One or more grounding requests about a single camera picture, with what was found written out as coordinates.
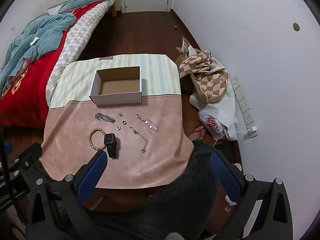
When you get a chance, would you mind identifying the white power strip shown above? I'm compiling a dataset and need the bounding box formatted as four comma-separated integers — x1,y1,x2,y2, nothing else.
231,77,258,137

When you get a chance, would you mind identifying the thin silver necklace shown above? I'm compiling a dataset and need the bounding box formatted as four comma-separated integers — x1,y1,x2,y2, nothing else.
129,126,150,153

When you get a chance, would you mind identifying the cardboard box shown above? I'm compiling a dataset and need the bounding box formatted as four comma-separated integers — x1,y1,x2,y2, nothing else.
89,66,142,105

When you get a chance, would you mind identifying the silver disc bracelet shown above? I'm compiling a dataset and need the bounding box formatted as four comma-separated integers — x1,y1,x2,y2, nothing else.
135,114,158,131

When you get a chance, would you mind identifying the wooden bead bracelet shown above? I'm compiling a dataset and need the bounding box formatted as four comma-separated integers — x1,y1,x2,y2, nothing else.
88,128,108,151

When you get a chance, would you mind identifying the thick silver chain bracelet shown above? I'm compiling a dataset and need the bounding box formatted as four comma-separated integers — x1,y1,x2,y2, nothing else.
94,113,116,124

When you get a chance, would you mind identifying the white plastic bag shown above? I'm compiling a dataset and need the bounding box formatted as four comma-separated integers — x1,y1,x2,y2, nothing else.
189,55,238,141

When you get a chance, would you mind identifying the blue quilt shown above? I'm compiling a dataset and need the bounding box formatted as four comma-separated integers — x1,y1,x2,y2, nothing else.
0,0,117,85

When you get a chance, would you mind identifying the red patterned bag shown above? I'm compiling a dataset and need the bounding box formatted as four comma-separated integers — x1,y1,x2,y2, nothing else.
199,114,227,136

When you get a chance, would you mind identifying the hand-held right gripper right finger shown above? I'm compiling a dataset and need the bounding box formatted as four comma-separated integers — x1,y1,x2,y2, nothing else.
210,151,294,240

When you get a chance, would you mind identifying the white charging cable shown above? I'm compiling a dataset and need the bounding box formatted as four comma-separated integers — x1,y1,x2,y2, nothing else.
212,129,250,146

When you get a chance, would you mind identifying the foot in red sandal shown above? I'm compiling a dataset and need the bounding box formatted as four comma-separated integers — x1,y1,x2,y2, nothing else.
187,126,207,140

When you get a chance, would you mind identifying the black smartwatch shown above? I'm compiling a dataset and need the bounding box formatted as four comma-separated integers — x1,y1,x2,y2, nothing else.
104,133,118,158

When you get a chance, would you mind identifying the bed with red blanket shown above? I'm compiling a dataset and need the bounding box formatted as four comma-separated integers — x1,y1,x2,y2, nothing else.
0,1,110,128

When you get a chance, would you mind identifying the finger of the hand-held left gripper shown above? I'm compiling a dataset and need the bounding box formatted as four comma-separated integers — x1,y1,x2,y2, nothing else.
9,142,43,178
0,141,13,159

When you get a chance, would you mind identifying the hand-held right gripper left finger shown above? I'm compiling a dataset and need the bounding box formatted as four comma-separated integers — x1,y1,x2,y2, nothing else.
25,151,109,240

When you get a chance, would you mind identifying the pink and striped tablecloth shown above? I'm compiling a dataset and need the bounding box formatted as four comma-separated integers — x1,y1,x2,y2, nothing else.
40,54,194,189

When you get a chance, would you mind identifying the checkered bed sheet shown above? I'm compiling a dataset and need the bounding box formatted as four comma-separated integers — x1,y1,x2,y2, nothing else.
46,2,115,95

